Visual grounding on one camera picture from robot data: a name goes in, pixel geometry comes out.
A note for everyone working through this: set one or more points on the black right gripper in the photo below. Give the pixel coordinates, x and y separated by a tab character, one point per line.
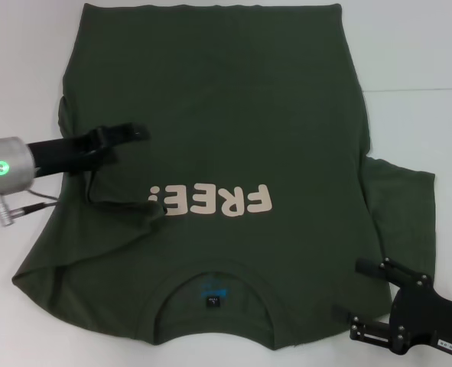
430	319

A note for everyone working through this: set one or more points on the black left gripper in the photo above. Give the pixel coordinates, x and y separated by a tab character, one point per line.
57	154

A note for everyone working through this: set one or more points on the dark green FREE t-shirt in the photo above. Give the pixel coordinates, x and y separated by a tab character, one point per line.
229	114

